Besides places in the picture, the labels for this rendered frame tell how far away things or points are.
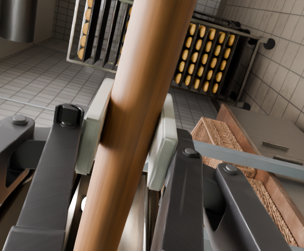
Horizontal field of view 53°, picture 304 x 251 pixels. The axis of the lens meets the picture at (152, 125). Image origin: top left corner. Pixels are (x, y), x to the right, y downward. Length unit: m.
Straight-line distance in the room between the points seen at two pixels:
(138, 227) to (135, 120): 1.42
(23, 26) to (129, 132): 3.16
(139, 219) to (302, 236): 0.83
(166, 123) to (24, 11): 3.16
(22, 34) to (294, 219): 2.88
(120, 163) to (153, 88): 0.05
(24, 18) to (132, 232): 2.38
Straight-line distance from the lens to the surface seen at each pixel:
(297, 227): 1.08
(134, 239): 1.52
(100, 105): 0.15
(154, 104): 0.16
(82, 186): 2.04
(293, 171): 1.29
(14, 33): 3.32
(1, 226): 1.53
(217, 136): 1.56
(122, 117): 0.16
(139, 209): 1.67
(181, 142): 0.16
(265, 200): 1.19
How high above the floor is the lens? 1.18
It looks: 6 degrees down
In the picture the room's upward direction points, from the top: 76 degrees counter-clockwise
